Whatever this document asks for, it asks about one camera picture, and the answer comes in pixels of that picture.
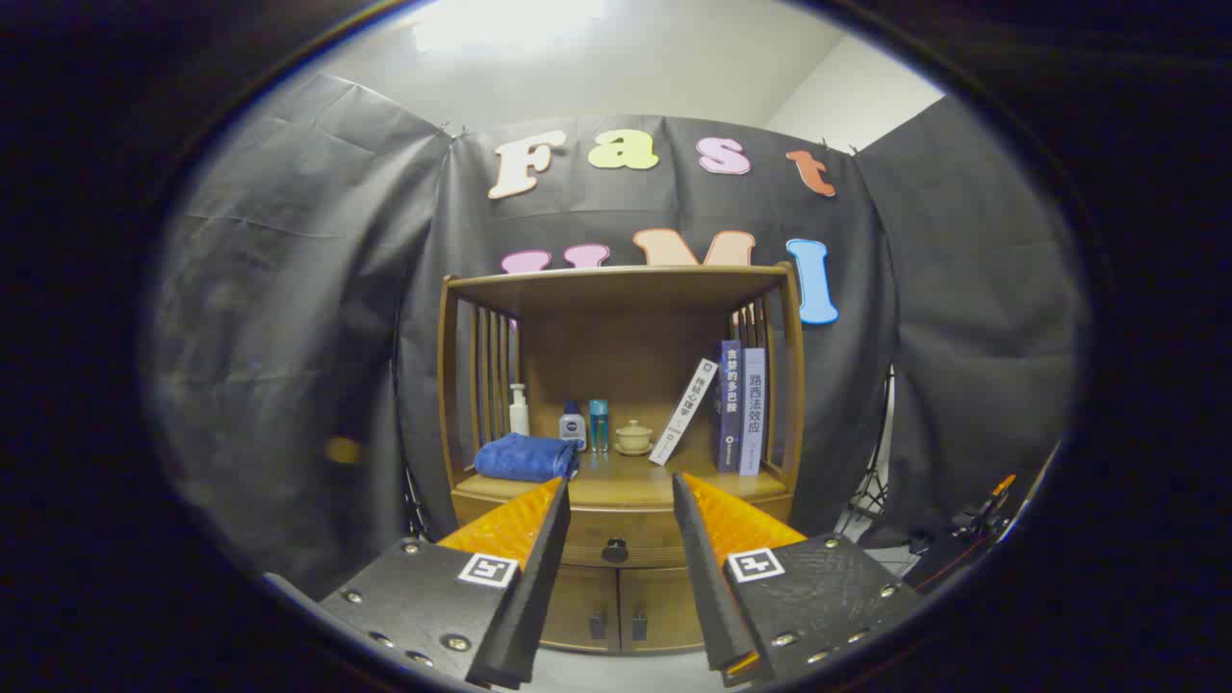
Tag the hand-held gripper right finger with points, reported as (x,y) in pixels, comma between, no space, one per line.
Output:
(707,577)

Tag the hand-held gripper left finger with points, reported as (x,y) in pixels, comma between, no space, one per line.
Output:
(539,577)

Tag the wooden drawer with black knob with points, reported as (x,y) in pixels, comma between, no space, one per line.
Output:
(635,527)

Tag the wooden cabinet door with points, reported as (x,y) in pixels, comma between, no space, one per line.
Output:
(664,606)
(582,606)

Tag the wooden countertop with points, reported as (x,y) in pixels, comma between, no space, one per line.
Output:
(626,478)

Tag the wooden cabinet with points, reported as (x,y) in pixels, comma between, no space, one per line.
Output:
(626,346)

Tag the blue rolled towel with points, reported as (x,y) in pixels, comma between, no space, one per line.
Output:
(525,457)

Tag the white bottle with blue cap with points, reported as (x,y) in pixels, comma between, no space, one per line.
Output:
(573,428)

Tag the beige lidded teacup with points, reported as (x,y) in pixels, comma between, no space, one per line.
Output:
(634,438)

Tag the clear blue bottle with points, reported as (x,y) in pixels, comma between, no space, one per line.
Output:
(599,428)

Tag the white pump bottle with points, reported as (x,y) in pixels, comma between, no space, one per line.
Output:
(519,414)

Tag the white book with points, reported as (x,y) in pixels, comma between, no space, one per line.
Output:
(685,409)

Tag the dark blue book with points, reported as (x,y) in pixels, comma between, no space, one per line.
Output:
(730,409)

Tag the light purple book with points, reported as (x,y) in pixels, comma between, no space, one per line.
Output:
(754,414)

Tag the black tripod stand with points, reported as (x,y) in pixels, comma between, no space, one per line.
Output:
(871,496)

